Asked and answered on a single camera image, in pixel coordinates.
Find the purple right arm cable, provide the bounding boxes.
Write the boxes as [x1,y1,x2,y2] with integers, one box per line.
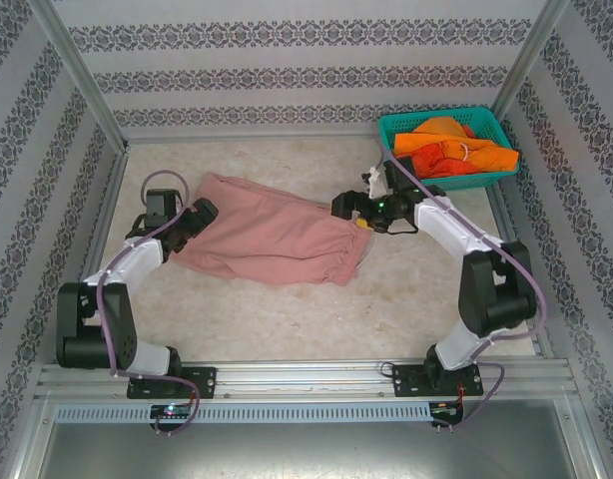
[375,149,548,433]

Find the pink shorts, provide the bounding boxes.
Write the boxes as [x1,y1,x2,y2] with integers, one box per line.
[174,172,380,288]

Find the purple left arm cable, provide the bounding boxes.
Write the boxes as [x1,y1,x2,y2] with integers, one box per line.
[99,169,201,438]

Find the wide aluminium mounting rail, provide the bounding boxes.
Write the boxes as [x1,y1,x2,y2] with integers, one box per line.
[34,358,575,403]

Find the light orange shorts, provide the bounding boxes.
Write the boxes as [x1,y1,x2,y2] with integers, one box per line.
[393,117,521,177]

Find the red-orange shorts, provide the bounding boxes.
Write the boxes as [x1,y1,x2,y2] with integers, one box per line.
[413,142,473,180]

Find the grey sheet metal panel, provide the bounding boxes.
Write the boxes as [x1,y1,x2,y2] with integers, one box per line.
[16,393,603,479]

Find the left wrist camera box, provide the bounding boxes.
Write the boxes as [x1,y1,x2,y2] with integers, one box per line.
[145,188,185,228]

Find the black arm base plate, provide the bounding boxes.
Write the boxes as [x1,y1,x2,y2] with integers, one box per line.
[126,366,219,400]
[391,362,485,399]

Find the teal plastic basket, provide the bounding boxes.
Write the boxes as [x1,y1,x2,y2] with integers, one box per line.
[377,105,520,195]

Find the aluminium frame post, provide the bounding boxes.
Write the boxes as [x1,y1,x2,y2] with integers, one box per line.
[489,0,573,124]
[34,0,131,151]

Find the grey slotted cable duct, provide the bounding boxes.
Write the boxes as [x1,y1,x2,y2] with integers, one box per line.
[54,402,433,424]

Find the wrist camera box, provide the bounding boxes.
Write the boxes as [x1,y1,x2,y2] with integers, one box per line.
[361,157,416,197]
[145,188,185,228]

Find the small circuit board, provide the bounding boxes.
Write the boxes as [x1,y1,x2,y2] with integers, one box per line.
[150,403,196,421]
[429,400,464,418]

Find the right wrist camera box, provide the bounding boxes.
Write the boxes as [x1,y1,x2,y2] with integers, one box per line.
[361,157,416,197]

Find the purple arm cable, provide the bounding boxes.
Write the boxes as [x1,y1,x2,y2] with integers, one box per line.
[375,149,548,433]
[99,169,201,438]

